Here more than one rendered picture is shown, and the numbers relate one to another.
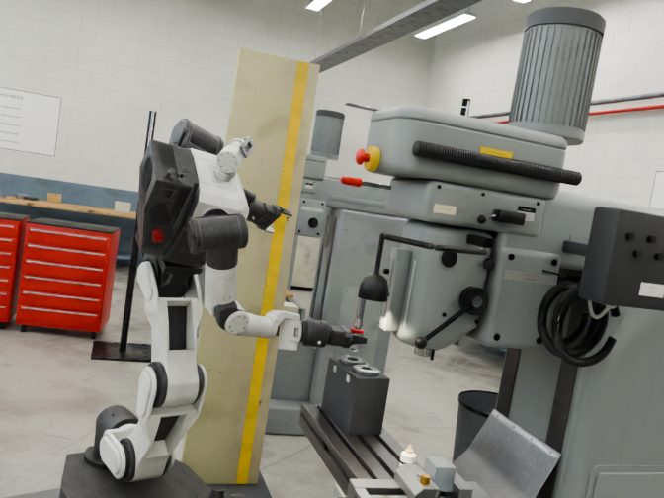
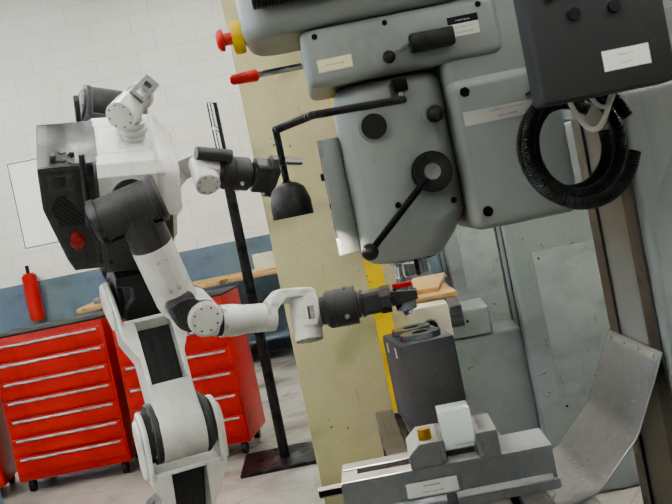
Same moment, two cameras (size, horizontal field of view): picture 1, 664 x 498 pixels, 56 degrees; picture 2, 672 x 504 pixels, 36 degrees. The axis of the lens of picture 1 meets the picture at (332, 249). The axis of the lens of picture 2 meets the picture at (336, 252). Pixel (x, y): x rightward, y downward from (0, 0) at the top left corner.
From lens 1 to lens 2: 82 cm
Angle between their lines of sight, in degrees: 19
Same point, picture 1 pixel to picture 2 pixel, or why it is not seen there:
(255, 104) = not seen: hidden behind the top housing
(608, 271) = (536, 55)
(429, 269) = (355, 151)
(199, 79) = not seen: hidden behind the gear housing
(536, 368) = (616, 243)
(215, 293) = (157, 287)
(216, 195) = (120, 162)
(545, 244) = (518, 56)
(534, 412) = (633, 309)
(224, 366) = (350, 416)
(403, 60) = not seen: outside the picture
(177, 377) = (171, 416)
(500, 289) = (466, 142)
